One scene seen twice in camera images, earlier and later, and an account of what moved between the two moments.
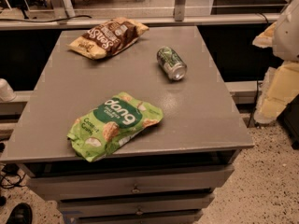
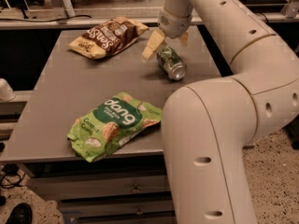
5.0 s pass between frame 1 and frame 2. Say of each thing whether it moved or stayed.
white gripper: moved
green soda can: stayed
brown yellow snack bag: stayed
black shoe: stayed
